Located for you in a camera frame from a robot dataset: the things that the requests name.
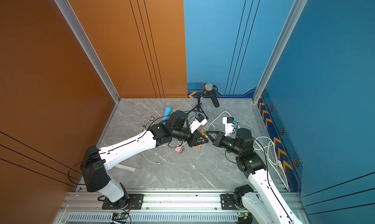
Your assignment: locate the black microphone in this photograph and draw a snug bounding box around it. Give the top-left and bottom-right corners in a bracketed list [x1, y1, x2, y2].
[204, 83, 220, 108]

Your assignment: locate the pink charger cube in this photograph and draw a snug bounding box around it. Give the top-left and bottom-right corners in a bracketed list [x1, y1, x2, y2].
[175, 146, 184, 153]

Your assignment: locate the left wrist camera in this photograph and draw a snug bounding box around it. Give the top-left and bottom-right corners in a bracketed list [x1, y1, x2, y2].
[189, 113, 207, 133]

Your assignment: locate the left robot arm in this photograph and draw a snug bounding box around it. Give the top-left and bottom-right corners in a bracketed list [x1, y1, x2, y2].
[80, 110, 208, 208]

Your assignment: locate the blue cylindrical device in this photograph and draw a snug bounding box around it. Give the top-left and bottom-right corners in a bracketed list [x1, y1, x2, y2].
[162, 106, 172, 124]

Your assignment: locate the beige coiled cable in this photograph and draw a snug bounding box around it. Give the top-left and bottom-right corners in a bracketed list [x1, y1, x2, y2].
[138, 114, 155, 134]

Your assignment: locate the white cylinder object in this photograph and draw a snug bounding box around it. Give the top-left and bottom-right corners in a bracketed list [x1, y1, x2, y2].
[115, 164, 137, 172]

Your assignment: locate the green circuit board right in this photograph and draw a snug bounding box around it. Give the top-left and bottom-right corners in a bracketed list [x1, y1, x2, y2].
[236, 212, 253, 224]

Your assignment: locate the black tripod stand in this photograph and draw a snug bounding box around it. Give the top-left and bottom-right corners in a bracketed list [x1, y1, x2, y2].
[187, 91, 209, 120]

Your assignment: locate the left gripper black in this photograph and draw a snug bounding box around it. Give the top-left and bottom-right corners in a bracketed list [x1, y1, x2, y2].
[171, 127, 210, 148]

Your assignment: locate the thin white cable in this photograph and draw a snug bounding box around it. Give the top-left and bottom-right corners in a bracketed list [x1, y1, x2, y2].
[141, 149, 162, 166]

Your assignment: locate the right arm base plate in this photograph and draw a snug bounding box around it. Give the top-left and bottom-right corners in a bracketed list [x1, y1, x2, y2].
[220, 193, 242, 210]

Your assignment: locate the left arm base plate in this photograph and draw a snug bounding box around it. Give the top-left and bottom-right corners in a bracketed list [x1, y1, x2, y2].
[102, 193, 144, 211]

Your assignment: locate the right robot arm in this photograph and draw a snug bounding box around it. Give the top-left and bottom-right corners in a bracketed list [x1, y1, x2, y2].
[206, 128, 302, 224]

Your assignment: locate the green circuit board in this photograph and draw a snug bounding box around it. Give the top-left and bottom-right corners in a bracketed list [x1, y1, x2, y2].
[111, 212, 131, 224]
[236, 212, 253, 224]

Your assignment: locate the orange power strip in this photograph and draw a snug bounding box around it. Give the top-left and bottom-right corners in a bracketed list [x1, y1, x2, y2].
[197, 127, 208, 149]

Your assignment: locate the green circuit board left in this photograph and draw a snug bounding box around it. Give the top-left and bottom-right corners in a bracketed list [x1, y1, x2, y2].
[111, 212, 131, 224]

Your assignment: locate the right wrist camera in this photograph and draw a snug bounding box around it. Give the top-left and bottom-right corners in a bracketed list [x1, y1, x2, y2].
[222, 117, 238, 136]

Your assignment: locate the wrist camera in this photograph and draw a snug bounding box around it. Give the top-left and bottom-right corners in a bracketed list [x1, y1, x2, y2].
[222, 117, 238, 136]
[189, 113, 207, 133]

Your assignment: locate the aluminium front rail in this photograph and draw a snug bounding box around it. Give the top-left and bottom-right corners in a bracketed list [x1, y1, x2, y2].
[52, 188, 311, 224]

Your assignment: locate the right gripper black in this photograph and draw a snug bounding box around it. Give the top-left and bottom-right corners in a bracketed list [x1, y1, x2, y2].
[205, 131, 243, 158]

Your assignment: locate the white power strip cord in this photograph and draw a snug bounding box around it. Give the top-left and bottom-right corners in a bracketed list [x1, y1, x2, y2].
[209, 111, 289, 189]

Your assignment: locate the teal charger cube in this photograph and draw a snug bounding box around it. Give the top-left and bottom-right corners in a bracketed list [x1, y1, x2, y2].
[204, 124, 210, 131]

